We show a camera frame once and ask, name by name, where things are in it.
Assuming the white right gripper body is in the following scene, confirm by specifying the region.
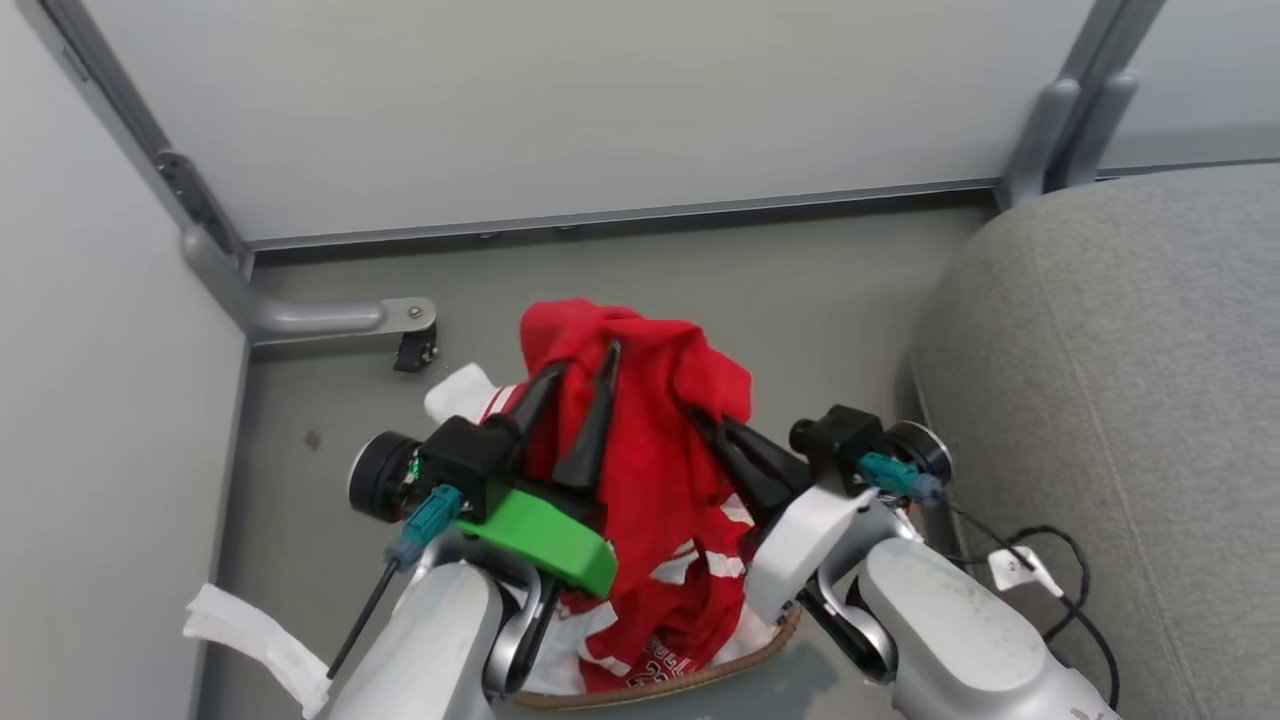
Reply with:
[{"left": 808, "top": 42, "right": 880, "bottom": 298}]
[{"left": 744, "top": 486, "right": 877, "bottom": 627}]

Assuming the grey partition bottom rail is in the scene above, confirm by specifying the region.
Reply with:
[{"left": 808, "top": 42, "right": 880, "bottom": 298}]
[{"left": 244, "top": 177, "right": 1003, "bottom": 253}]

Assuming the grey double partition post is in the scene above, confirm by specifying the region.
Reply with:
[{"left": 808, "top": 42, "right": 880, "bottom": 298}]
[{"left": 998, "top": 0, "right": 1168, "bottom": 209}]

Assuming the teal left cable connector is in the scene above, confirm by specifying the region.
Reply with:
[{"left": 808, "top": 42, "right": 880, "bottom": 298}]
[{"left": 387, "top": 484, "right": 465, "bottom": 570}]

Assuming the red jersey with white stripes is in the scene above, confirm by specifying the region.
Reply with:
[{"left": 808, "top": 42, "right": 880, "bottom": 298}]
[{"left": 480, "top": 298, "right": 793, "bottom": 694}]

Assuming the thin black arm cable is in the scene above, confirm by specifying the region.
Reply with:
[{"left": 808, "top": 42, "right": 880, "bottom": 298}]
[
  {"left": 938, "top": 500, "right": 1122, "bottom": 712},
  {"left": 325, "top": 558, "right": 403, "bottom": 682}
]

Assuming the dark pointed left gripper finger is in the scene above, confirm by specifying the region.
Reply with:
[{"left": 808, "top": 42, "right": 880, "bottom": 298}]
[
  {"left": 553, "top": 340, "right": 622, "bottom": 494},
  {"left": 505, "top": 361, "right": 570, "bottom": 453}
]

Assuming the grey metal partition foot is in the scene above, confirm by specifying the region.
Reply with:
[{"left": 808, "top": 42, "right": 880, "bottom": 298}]
[{"left": 180, "top": 224, "right": 439, "bottom": 348}]

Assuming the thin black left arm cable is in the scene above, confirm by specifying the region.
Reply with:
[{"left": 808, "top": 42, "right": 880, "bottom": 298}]
[{"left": 325, "top": 558, "right": 403, "bottom": 682}]

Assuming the black caster wheel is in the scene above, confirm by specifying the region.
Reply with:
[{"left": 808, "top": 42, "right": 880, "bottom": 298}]
[{"left": 393, "top": 327, "right": 440, "bottom": 375}]

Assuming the grey fabric sofa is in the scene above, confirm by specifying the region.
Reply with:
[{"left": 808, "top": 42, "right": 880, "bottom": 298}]
[{"left": 908, "top": 162, "right": 1280, "bottom": 720}]

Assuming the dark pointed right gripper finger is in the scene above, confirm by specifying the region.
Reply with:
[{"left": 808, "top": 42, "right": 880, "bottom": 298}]
[
  {"left": 689, "top": 405, "right": 789, "bottom": 523},
  {"left": 718, "top": 414, "right": 812, "bottom": 493}
]

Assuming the teal right cable connector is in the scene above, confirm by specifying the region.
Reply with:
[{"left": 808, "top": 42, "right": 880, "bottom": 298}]
[{"left": 858, "top": 451, "right": 943, "bottom": 503}]

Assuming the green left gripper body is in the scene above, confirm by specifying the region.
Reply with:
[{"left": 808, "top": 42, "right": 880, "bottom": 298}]
[{"left": 455, "top": 484, "right": 619, "bottom": 600}]

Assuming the teal cable connector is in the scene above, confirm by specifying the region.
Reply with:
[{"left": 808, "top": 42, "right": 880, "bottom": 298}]
[
  {"left": 858, "top": 451, "right": 943, "bottom": 503},
  {"left": 387, "top": 484, "right": 465, "bottom": 570}
]

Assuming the grey metal partition post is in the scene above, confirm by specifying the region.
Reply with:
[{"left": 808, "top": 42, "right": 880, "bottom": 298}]
[{"left": 18, "top": 0, "right": 253, "bottom": 273}]

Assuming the white paper tag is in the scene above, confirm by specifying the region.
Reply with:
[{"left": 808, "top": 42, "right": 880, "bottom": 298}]
[{"left": 987, "top": 545, "right": 1065, "bottom": 599}]

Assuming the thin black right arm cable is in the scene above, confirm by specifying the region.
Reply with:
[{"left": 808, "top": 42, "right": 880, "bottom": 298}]
[{"left": 938, "top": 500, "right": 1122, "bottom": 712}]

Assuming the brown rimmed laundry basket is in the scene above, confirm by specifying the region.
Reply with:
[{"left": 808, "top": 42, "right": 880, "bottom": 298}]
[{"left": 514, "top": 604, "right": 804, "bottom": 712}]

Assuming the white cloth strip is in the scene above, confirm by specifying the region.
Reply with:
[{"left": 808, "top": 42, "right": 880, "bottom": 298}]
[{"left": 183, "top": 582, "right": 334, "bottom": 720}]

